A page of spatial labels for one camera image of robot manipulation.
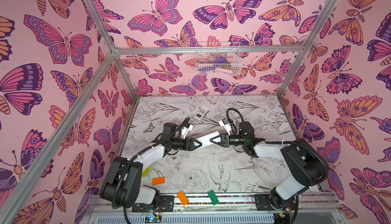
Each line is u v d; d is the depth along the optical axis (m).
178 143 0.75
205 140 0.80
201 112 1.09
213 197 0.74
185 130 0.80
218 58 0.97
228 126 0.79
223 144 0.75
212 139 0.80
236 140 0.75
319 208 0.73
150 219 0.72
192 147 0.75
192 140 0.76
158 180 0.80
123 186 0.43
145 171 0.79
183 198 0.74
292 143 0.51
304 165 0.46
